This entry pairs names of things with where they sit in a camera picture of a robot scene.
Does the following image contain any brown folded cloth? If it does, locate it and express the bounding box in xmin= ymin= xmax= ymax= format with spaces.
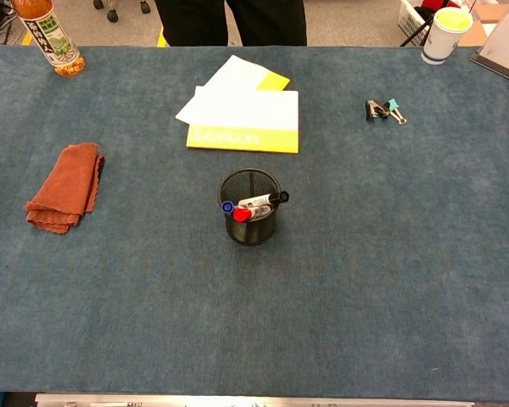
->
xmin=23 ymin=142 xmax=106 ymax=235

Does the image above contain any yellow white plain notebook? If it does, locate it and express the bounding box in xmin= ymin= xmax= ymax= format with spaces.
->
xmin=175 ymin=54 xmax=292 ymax=125

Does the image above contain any black mesh pen cup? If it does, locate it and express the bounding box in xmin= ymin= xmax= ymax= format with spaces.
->
xmin=216 ymin=167 xmax=282 ymax=247

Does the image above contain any person in black trousers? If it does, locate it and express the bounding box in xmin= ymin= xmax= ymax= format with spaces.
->
xmin=154 ymin=0 xmax=309 ymax=47

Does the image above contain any office chair wheel base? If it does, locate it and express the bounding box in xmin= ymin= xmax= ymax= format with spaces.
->
xmin=92 ymin=0 xmax=152 ymax=23

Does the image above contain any yellow white lettered notebook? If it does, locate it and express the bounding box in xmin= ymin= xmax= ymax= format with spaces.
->
xmin=185 ymin=86 xmax=300 ymax=154

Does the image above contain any brown cardboard box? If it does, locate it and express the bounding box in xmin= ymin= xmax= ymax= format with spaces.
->
xmin=457 ymin=3 xmax=509 ymax=47

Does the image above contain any blue felt table mat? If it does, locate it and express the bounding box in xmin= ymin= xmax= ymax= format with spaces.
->
xmin=0 ymin=45 xmax=509 ymax=403

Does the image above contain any white paper cup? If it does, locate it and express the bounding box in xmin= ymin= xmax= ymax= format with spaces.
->
xmin=421 ymin=6 xmax=474 ymax=66

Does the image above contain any red cap marker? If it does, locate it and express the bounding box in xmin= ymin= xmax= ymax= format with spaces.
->
xmin=232 ymin=206 xmax=272 ymax=223

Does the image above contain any teal binder clip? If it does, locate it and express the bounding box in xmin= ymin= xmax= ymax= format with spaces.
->
xmin=385 ymin=98 xmax=408 ymax=125

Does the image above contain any tea bottle green label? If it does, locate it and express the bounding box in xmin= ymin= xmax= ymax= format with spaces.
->
xmin=15 ymin=0 xmax=87 ymax=78

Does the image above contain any white plastic basket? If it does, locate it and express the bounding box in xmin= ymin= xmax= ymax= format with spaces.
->
xmin=397 ymin=0 xmax=438 ymax=47

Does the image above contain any black cap marker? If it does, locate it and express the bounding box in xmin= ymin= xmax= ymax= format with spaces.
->
xmin=237 ymin=190 xmax=290 ymax=209

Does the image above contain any black binder clip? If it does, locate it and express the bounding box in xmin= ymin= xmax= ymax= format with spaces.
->
xmin=365 ymin=99 xmax=390 ymax=122

